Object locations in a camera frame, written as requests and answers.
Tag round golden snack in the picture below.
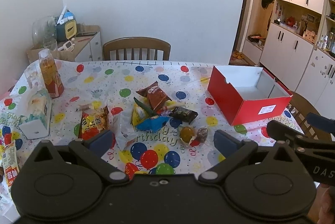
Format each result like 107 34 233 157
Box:
178 125 196 146

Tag black snack packet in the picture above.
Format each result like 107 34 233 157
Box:
170 106 198 124

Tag white side cabinet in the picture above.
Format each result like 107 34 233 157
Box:
26 25 103 63

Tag balloon pattern tablecloth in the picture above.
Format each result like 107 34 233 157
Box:
0 60 305 222

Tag white handheld device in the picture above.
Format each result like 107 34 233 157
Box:
58 40 75 51

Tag red yellow snack bag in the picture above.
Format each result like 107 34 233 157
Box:
78 106 109 140

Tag tissue pack box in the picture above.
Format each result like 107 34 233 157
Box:
17 87 52 140

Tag brown Oreo snack bag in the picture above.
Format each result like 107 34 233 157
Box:
137 81 171 111

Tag green dark snack packet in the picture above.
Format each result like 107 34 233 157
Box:
133 97 157 116

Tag round brown snack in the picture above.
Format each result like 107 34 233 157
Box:
196 127 208 143

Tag white grey snack packet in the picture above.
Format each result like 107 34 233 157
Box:
112 111 138 150

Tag blue yellow toy box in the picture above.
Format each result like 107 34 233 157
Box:
56 10 77 42

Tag red white packet at edge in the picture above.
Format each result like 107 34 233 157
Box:
1 141 19 192

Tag person right hand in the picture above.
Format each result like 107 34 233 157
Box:
308 184 334 224

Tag wooden chair behind table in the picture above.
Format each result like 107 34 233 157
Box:
102 37 171 61

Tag beige sausage stick snack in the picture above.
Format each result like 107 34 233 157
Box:
162 101 185 111

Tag small wrapped candy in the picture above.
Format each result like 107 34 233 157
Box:
76 103 94 111

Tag white wall cabinet unit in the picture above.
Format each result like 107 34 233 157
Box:
241 0 334 118

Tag wooden chair at right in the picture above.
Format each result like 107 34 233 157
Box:
287 92 332 141

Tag clear glass jar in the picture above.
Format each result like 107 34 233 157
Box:
32 16 57 51

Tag blue snack bag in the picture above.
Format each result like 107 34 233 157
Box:
135 116 169 133

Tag red cardboard box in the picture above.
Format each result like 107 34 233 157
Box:
207 65 292 126

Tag orange juice bottle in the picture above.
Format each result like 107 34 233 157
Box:
39 48 64 99

